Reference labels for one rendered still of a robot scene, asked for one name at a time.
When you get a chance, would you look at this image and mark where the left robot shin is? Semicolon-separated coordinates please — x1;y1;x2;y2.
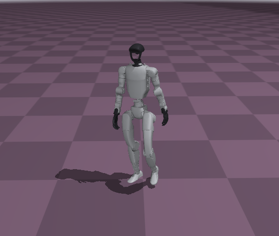
146;148;157;173

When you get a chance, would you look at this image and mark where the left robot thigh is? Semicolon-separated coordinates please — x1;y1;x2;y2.
142;110;156;158

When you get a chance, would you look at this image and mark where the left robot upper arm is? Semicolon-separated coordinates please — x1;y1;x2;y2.
146;67;161;96

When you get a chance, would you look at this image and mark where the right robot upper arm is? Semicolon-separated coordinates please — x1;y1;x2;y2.
116;66;126;94

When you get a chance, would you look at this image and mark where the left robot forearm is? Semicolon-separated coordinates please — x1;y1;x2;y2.
157;88;167;111

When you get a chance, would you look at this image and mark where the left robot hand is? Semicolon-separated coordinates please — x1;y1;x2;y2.
161;108;168;126

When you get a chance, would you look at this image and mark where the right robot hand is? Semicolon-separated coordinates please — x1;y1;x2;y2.
112;108;120;130

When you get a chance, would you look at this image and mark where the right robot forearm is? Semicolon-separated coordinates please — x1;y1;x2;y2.
114;93;123;114

